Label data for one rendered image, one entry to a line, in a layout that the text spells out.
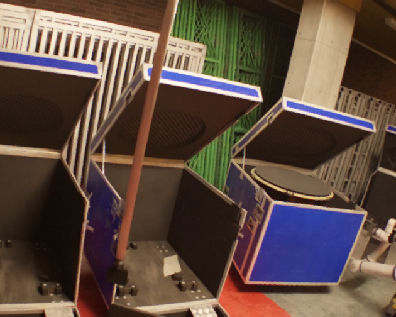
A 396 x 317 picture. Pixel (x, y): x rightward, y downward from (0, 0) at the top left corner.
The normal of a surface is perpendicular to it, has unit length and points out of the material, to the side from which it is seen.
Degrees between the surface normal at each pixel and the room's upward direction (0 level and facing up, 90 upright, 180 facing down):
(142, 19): 90
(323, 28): 90
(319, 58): 90
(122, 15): 90
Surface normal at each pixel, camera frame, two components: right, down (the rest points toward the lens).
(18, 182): 0.47, 0.31
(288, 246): 0.18, 0.27
